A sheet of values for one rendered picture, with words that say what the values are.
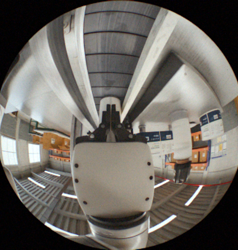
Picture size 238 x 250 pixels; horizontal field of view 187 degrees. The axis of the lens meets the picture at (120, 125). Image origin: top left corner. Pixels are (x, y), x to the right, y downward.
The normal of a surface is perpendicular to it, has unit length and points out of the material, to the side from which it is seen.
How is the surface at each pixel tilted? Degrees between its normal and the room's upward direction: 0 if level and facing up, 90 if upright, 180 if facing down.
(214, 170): 90
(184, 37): 0
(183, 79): 0
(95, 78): 0
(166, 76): 90
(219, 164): 90
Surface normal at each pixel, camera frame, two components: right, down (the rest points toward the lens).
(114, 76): 0.04, 0.97
